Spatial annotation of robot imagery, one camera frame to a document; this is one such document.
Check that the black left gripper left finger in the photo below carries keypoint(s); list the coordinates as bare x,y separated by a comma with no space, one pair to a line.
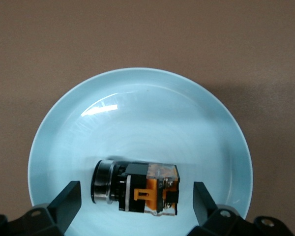
66,206

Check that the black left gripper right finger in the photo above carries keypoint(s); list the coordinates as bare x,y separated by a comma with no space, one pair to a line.
206,209

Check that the orange push button switch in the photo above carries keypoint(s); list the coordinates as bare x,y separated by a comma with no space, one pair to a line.
137,186

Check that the light blue round plate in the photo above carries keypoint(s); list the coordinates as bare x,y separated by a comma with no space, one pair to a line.
147,123

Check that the brown table mat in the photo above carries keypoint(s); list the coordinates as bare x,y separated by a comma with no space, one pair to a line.
147,37

